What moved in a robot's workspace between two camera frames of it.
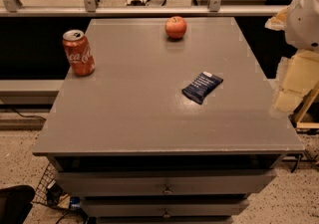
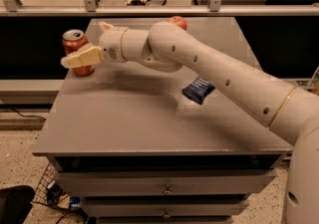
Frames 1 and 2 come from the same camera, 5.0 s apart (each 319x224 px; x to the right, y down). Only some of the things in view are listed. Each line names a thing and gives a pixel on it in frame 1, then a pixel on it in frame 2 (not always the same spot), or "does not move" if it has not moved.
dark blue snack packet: x=197 y=90 does not move
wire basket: x=48 y=177 does not move
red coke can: x=79 y=52 does not move
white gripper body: x=304 y=24 -> x=111 y=45
